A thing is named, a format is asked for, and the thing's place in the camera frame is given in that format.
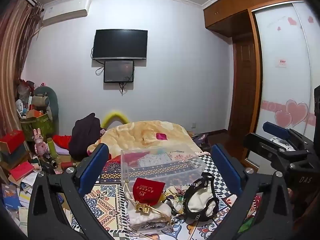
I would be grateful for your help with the red book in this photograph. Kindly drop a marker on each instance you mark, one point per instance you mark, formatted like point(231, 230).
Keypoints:
point(21, 170)

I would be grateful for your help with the gold ornament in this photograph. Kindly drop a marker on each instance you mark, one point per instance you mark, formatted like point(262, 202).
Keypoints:
point(142, 206)

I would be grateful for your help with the small black wall monitor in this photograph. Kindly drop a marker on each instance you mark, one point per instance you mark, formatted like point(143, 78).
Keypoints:
point(118, 71)

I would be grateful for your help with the floral cloth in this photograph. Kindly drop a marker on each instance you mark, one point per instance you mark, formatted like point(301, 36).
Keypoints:
point(175, 201)

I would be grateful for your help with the clear plastic packet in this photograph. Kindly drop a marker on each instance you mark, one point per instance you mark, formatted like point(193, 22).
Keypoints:
point(155, 228)

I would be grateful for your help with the white sliding wardrobe door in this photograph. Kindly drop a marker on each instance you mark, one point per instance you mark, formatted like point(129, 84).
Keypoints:
point(282, 92)

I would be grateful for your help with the green cloth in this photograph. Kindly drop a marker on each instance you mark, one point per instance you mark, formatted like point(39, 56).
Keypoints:
point(246, 226)

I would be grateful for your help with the wooden overhead cabinet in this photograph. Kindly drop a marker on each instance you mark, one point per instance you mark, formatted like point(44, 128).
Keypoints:
point(240, 5)

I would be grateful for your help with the black flashlight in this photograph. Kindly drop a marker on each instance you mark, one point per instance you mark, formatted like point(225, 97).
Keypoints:
point(51, 162)

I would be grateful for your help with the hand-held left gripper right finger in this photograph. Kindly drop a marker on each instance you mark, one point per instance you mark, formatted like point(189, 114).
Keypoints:
point(223, 165)

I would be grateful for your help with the green bag of toys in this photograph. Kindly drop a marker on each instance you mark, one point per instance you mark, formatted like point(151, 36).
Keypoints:
point(38, 126)

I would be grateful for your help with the yellow fleece blanket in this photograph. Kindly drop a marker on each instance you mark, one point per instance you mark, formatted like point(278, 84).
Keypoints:
point(140, 135)

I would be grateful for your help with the white wall air conditioner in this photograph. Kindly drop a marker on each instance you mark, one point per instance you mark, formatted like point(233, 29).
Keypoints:
point(66, 11)

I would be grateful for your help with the red fabric item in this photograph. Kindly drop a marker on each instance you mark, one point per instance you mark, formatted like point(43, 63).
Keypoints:
point(130, 159)

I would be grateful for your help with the red cloth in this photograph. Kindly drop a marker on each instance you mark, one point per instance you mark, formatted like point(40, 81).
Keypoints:
point(62, 141)

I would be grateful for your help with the black lace pouch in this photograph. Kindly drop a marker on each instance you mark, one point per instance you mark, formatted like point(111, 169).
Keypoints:
point(200, 202)

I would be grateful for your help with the red velvet pouch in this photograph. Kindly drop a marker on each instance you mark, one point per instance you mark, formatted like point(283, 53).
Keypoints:
point(147, 190)

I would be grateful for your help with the striped brown curtain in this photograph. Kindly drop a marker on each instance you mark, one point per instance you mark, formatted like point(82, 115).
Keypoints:
point(15, 67)

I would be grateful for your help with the black wall television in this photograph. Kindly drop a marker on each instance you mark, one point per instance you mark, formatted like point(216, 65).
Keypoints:
point(120, 44)

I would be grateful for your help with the red plastic bag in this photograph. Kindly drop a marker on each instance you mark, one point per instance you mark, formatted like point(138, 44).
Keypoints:
point(25, 87)

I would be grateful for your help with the clear plastic box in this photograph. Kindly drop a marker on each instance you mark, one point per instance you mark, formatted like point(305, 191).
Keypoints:
point(175, 172)

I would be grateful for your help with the white fuzzy cloth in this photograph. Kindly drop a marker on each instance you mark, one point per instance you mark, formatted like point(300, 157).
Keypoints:
point(157, 213)

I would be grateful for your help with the dark purple garment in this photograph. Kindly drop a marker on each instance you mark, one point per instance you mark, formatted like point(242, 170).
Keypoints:
point(85, 135)

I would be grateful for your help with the grey patterned cloth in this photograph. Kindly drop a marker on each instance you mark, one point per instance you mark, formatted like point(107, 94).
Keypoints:
point(155, 160)

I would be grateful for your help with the green bottle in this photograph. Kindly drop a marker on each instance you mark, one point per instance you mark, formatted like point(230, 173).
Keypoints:
point(53, 148)

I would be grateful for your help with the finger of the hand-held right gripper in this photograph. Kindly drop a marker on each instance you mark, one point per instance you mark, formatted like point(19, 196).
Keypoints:
point(275, 130)
point(257, 143)

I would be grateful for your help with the patterned bed sheet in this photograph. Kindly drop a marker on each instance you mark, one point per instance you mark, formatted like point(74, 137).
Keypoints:
point(107, 200)

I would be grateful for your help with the grey green plush toy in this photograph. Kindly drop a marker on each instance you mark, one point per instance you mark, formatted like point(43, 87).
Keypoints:
point(46, 101)

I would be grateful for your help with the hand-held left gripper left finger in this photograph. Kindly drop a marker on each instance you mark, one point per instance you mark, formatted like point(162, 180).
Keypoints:
point(100, 160)

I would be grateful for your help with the pink rabbit toy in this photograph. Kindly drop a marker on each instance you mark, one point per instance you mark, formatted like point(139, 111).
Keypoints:
point(40, 142)

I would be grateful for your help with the pile of papers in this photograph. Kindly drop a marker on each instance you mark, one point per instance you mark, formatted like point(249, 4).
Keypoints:
point(20, 195)

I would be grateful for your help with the brown wooden door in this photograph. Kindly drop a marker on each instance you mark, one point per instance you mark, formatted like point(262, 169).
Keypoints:
point(243, 87)

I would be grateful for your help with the yellow foam noodle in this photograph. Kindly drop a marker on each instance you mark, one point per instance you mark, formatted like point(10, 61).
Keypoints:
point(115, 115)

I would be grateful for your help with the paper door note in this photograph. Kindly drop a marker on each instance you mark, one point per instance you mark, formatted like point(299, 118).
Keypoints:
point(281, 63)

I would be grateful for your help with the red cylinder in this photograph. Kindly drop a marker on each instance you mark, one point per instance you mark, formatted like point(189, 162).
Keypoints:
point(70, 165)

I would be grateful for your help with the red box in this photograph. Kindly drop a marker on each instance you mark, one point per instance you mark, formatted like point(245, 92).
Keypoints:
point(11, 140)

